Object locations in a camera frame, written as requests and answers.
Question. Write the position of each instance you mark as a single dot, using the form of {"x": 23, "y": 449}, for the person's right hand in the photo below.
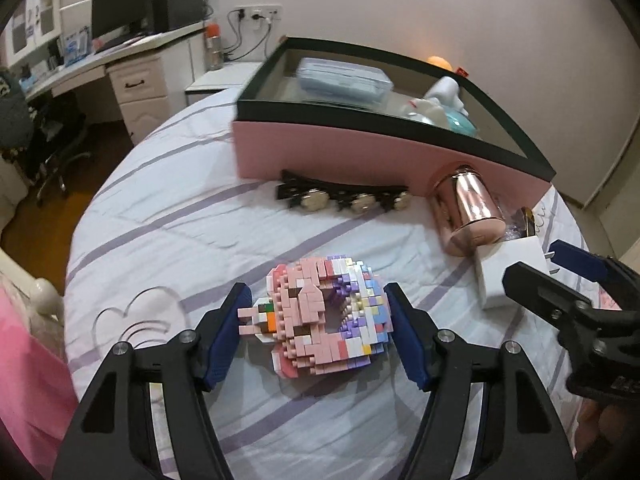
{"x": 597, "y": 427}

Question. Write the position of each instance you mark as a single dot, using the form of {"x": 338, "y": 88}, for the white charger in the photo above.
{"x": 492, "y": 280}

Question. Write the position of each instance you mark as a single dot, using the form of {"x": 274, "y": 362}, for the teal egg-shaped gadget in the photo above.
{"x": 460, "y": 124}

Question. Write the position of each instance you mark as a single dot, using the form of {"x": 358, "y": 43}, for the black pearl hair clip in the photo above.
{"x": 300, "y": 187}

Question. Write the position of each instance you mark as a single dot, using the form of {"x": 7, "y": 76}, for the pink building block toy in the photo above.
{"x": 310, "y": 305}

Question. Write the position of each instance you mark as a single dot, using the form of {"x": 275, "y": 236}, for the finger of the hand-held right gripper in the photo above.
{"x": 540, "y": 290}
{"x": 580, "y": 260}

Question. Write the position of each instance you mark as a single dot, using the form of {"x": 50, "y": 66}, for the clear glass jar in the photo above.
{"x": 515, "y": 230}

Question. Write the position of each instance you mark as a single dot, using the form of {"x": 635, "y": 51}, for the rose gold cup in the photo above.
{"x": 465, "y": 210}

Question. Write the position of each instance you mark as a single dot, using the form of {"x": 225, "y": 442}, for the white desk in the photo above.
{"x": 75, "y": 67}

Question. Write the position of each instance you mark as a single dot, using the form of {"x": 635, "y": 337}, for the grey jacket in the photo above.
{"x": 12, "y": 110}

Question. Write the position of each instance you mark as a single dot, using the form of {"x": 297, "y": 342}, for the bottle with orange cap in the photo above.
{"x": 213, "y": 47}

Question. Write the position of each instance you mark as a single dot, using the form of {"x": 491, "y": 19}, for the black computer monitor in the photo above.
{"x": 120, "y": 5}

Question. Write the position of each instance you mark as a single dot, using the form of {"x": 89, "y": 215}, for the blue box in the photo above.
{"x": 77, "y": 47}

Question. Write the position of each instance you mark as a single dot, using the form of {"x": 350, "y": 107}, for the pink box with black rim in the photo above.
{"x": 325, "y": 145}

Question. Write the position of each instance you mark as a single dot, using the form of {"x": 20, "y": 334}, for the white drawer unit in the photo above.
{"x": 140, "y": 100}

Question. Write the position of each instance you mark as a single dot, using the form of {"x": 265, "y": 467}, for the white striped quilt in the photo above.
{"x": 175, "y": 240}

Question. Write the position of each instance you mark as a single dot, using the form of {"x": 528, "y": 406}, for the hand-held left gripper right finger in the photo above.
{"x": 410, "y": 340}

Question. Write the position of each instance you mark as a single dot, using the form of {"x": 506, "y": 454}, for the white rabbit toy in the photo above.
{"x": 430, "y": 110}

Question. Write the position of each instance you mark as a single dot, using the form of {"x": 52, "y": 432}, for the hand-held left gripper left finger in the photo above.
{"x": 225, "y": 340}

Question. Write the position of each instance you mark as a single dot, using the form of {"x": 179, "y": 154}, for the pink bedding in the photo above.
{"x": 30, "y": 385}

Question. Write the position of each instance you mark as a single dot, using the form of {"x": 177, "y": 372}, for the wall power outlet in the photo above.
{"x": 260, "y": 11}

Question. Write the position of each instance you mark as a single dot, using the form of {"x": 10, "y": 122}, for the black office chair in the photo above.
{"x": 55, "y": 150}

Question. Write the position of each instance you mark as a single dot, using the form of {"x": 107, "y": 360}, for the white bed frame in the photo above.
{"x": 45, "y": 295}

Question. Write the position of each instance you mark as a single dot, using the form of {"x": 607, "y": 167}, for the low white side table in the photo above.
{"x": 220, "y": 77}

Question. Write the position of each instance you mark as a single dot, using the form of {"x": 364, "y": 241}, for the white glass-door cabinet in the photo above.
{"x": 40, "y": 15}

